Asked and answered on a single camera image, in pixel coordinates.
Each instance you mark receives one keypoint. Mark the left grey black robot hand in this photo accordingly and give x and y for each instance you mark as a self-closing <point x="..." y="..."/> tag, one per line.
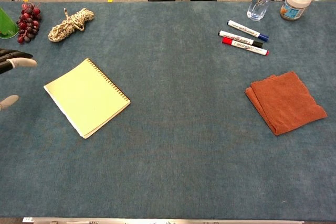
<point x="23" y="62"/>

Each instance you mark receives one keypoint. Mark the black whiteboard marker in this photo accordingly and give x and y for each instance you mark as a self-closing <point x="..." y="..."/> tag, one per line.
<point x="236" y="37"/>

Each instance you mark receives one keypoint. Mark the blue whiteboard marker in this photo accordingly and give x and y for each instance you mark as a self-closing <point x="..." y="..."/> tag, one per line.
<point x="244" y="30"/>

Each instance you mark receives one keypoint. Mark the folded orange cloth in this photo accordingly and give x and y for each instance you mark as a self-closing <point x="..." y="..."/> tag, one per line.
<point x="286" y="100"/>

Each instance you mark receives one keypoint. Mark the red whiteboard marker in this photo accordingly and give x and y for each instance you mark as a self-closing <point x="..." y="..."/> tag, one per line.
<point x="244" y="46"/>

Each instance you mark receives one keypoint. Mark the bunch of purple grapes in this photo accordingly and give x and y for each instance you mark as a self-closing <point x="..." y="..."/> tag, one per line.
<point x="27" y="23"/>

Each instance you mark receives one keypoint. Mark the aluminium table edge rail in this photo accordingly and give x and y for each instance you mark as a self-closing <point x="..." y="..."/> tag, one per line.
<point x="157" y="221"/>

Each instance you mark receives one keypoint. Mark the blue felt table cover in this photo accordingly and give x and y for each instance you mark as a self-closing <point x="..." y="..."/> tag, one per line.
<point x="170" y="142"/>

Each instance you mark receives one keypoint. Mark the clear jar with white lid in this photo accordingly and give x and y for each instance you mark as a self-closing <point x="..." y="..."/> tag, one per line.
<point x="292" y="6"/>

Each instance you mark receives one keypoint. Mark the green plastic cone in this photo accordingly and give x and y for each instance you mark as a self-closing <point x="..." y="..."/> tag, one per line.
<point x="6" y="26"/>

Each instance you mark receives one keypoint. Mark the spiral notebook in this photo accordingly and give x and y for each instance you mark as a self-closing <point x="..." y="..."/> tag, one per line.
<point x="86" y="98"/>

